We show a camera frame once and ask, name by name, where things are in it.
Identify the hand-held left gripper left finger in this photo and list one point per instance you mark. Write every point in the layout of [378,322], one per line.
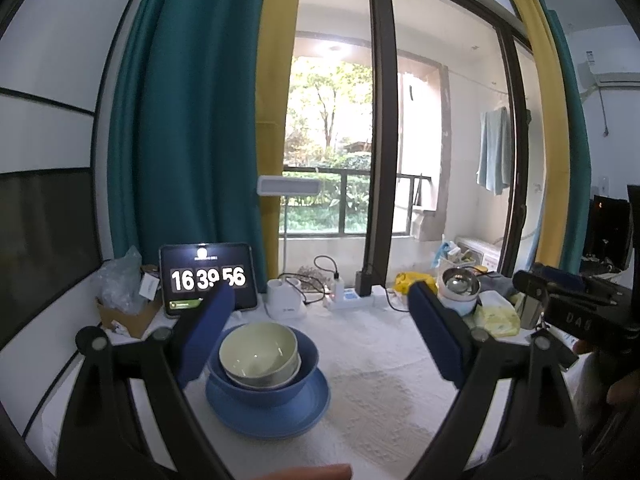
[205,330]

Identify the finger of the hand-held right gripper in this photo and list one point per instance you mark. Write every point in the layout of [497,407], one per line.
[530,295]
[562,276]

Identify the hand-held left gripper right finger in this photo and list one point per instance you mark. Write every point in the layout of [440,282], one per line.
[435,330]

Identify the cream bowl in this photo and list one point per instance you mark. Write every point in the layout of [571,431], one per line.
[260,350]

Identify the white bowl with pink inside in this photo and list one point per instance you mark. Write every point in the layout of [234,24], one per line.
[290,374]

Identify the large blue bowl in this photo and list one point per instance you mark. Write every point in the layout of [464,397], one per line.
[305,382]

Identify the large light blue plate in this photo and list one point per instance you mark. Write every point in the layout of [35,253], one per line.
[280,422]

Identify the person's right hand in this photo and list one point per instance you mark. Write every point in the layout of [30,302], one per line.
[625,390]

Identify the person's left hand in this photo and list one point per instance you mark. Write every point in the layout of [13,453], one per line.
[310,473]

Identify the grey cloth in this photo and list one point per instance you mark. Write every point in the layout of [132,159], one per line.
[500,285]

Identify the yellow plastic bag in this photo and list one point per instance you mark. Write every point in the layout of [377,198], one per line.
[412,282]

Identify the stainless steel bowl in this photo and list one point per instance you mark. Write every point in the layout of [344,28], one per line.
[460,280]

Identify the white outdoor air conditioner unit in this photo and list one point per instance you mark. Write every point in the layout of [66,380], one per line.
[485,252]

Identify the black monitor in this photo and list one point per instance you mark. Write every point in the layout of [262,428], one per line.
[607,230]

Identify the black tablet showing clock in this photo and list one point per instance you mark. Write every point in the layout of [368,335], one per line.
[200,260]

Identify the white paper tag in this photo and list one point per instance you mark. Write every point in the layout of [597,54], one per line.
[149,287]

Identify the cardboard box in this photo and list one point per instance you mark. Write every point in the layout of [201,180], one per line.
[130,322]

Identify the cluttered white storage box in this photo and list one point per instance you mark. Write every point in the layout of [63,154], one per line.
[457,257]

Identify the white textured tablecloth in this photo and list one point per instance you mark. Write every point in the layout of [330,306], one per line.
[380,390]

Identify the white desk lamp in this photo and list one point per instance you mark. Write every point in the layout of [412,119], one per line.
[285,300]

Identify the black power adapter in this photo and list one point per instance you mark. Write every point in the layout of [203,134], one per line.
[363,282]

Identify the white power strip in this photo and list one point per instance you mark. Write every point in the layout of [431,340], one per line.
[350,304]

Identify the clear plastic bag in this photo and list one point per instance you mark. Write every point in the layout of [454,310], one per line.
[117,280]

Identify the white charger plug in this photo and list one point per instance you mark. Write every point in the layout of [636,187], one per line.
[338,287]

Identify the teal curtain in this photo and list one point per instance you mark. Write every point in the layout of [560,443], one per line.
[575,160]
[185,110]

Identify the hanging pale blue towel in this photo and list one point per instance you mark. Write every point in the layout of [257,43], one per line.
[495,150]

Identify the black balcony railing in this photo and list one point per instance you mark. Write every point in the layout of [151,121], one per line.
[345,200]

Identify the yellow curtain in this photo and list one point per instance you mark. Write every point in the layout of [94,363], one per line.
[545,110]
[277,60]

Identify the round balcony ceiling light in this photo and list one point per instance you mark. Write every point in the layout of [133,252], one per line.
[331,50]

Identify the white wall air conditioner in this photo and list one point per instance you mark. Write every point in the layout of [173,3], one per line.
[615,67]

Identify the black sliding door frame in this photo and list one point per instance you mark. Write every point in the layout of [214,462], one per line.
[382,110]

